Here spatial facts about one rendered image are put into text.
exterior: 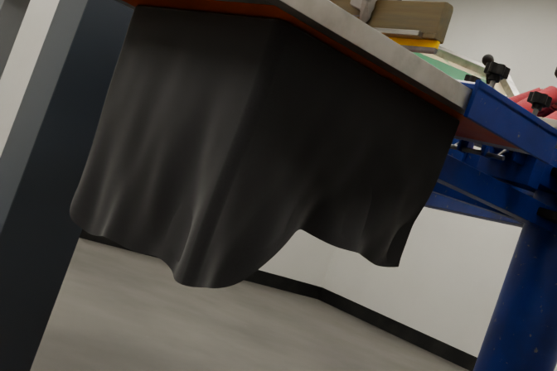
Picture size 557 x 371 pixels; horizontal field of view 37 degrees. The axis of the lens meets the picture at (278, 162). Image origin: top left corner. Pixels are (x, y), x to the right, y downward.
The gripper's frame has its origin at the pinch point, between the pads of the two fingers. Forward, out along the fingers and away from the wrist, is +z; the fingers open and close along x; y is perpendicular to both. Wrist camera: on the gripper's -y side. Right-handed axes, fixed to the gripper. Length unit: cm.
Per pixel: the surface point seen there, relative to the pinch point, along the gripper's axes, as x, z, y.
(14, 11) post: 66, 26, 10
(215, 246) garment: 37, 50, -22
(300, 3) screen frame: 44, 13, -29
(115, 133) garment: 39, 39, 13
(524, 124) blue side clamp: -16.6, 10.7, -30.5
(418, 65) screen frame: 15.6, 11.5, -29.4
